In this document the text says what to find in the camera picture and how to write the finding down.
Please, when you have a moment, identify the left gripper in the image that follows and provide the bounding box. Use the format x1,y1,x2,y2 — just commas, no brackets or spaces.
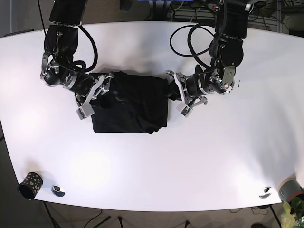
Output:
166,70,208,117

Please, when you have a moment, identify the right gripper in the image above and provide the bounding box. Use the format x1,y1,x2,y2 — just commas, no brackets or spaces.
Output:
75,72,114,120

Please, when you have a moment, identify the black T-shirt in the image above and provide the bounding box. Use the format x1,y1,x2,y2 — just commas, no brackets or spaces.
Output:
90,71,172,134

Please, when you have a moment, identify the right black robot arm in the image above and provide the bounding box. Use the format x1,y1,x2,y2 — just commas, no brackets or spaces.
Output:
40,0,114,119

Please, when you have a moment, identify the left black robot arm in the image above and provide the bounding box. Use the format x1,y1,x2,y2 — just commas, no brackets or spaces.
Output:
167,0,254,116

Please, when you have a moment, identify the left silver table grommet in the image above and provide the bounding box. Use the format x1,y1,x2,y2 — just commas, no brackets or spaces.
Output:
51,185,65,197

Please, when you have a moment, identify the silver table grommet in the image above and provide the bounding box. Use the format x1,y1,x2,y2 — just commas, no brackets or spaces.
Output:
258,186,273,199
51,185,65,197

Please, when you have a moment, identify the black gold-dotted cup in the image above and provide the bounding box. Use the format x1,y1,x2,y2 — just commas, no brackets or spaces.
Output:
18,172,43,200

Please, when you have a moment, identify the right silver table grommet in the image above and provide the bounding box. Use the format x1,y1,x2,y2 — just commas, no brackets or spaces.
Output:
258,186,273,199

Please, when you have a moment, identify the grey flower pot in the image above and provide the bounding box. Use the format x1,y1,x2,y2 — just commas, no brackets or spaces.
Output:
278,178,304,203

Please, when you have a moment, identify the green potted plant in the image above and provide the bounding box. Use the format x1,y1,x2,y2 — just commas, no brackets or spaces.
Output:
281,197,304,228

